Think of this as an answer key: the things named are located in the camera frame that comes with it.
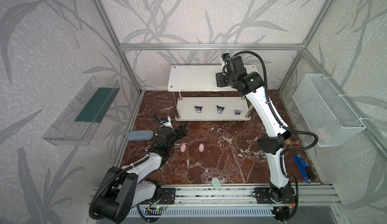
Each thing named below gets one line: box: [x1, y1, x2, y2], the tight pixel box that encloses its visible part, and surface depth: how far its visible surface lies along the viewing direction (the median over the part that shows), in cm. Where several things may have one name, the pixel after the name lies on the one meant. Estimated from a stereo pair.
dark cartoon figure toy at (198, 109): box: [194, 105, 203, 115], surface depth 98 cm
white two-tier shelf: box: [167, 65, 261, 122], surface depth 88 cm
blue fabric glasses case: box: [126, 130, 154, 141], surface depth 94 cm
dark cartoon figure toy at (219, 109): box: [216, 104, 225, 115], surface depth 98 cm
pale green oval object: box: [211, 177, 222, 191], surface depth 77 cm
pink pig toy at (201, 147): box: [198, 142, 205, 153], surface depth 90 cm
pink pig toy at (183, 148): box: [180, 143, 186, 153], surface depth 90 cm
